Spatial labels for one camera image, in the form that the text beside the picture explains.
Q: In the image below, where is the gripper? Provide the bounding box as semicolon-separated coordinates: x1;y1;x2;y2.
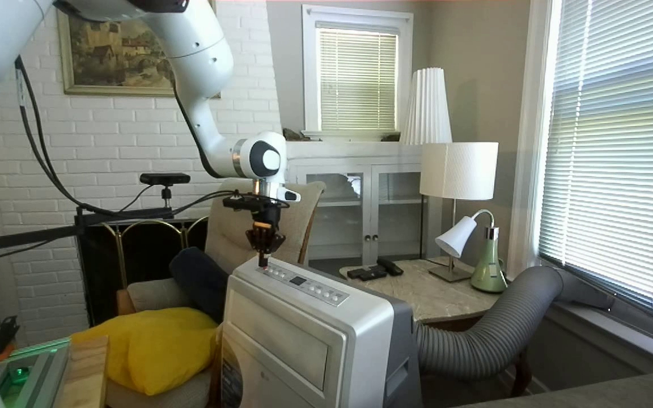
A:
247;202;286;267

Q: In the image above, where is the white portable air conditioner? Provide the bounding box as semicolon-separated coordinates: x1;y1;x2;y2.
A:
217;255;425;408

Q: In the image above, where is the beige armchair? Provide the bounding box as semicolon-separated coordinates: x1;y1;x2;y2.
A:
104;178;327;408

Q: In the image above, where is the dark blue pillow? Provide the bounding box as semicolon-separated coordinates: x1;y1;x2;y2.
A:
168;246;231;324

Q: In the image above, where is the white glass door cabinet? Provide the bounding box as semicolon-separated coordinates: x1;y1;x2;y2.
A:
285;141;447;277

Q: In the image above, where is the black remote control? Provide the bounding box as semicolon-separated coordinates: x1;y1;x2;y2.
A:
347;265;388;282
376;256;405;277

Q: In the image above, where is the brass fireplace screen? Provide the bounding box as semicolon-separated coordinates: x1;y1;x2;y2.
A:
76;216;211;328

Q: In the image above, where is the yellow pillow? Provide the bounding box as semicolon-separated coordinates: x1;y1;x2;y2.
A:
71;307;220;397

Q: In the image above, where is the marble top side table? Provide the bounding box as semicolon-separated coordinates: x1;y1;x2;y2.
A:
339;257;535;397

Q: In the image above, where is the small window with blinds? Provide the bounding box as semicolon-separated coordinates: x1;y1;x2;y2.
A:
302;5;414;141

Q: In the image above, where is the table lamp with drum shade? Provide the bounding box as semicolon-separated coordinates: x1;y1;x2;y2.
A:
419;141;499;283

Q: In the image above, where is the lamp with pleated white shade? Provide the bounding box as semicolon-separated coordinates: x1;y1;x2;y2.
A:
399;67;453;146

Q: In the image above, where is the green desk lamp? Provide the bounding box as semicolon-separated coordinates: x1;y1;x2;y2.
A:
435;209;509;294

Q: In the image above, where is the framed landscape painting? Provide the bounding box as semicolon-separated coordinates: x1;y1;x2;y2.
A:
57;0;223;99

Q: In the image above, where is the black and orange clamp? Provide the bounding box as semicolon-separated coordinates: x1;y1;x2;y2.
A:
0;316;22;362

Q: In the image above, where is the large window with blinds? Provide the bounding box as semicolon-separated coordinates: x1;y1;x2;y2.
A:
522;0;653;336

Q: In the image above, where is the camera on mount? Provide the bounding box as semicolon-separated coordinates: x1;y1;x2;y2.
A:
0;172;192;256

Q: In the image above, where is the grey ribbed exhaust hose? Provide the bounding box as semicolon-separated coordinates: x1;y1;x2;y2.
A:
414;265;616;381

